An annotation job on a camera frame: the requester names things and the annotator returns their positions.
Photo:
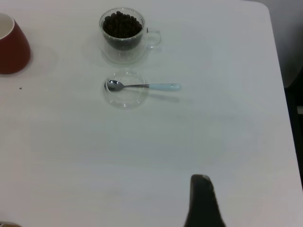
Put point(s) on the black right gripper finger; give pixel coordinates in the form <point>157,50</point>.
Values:
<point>203,203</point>

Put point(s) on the red ceramic mug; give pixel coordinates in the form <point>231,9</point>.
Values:
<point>14,54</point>

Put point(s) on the coffee bean pile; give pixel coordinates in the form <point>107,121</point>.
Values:
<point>120,26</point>

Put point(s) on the clear glass saucer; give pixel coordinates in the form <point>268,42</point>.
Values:
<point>127,101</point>

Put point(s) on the clear double-wall glass cup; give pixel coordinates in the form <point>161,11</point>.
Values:
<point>123,56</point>

